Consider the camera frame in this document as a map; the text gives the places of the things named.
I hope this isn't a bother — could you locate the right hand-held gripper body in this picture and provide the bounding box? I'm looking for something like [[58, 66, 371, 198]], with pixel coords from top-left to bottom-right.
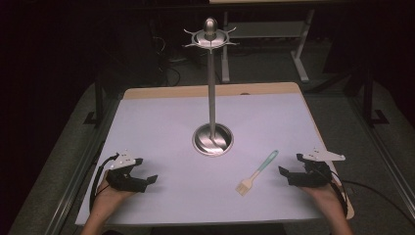
[[287, 148, 346, 189]]

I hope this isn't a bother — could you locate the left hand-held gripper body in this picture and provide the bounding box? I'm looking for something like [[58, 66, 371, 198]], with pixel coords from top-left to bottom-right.
[[105, 150, 149, 194]]

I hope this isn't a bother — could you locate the teal-handled silicone basting brush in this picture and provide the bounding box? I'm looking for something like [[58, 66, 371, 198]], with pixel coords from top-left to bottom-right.
[[235, 149, 280, 197]]

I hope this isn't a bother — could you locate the steel utensil stand with hooks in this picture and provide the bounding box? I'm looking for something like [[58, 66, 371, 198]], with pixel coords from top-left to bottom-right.
[[182, 17, 240, 157]]

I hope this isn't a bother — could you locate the person's left hand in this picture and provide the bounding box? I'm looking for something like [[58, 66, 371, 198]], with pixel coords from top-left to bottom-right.
[[95, 169, 135, 212]]

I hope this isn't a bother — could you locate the person's right hand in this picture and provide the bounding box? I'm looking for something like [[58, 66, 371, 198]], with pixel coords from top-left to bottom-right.
[[299, 181, 345, 212]]

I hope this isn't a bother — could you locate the white table mat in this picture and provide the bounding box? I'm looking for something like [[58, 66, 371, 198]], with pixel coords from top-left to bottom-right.
[[74, 92, 331, 227]]

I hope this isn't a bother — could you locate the black metal stand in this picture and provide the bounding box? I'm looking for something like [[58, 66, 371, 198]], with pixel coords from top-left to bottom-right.
[[82, 72, 106, 127], [361, 67, 391, 128]]

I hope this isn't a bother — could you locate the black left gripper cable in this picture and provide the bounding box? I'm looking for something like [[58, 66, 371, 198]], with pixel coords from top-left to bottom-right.
[[89, 152, 120, 213]]

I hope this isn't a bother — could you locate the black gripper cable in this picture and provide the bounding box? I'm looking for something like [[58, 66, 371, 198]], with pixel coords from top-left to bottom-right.
[[327, 169, 415, 227], [89, 152, 120, 213]]

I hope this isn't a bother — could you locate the aluminium frame rail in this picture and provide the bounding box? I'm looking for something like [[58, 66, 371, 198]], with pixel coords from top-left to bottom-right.
[[346, 94, 415, 213], [43, 97, 122, 235]]

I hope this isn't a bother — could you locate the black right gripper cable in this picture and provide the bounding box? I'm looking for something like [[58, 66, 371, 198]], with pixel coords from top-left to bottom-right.
[[327, 169, 415, 227]]

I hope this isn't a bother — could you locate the black floor cable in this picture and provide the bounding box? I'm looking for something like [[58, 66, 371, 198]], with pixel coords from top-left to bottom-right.
[[153, 34, 182, 87]]

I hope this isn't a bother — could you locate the white metal desk frame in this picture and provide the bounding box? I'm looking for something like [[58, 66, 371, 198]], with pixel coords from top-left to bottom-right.
[[220, 9, 316, 84]]

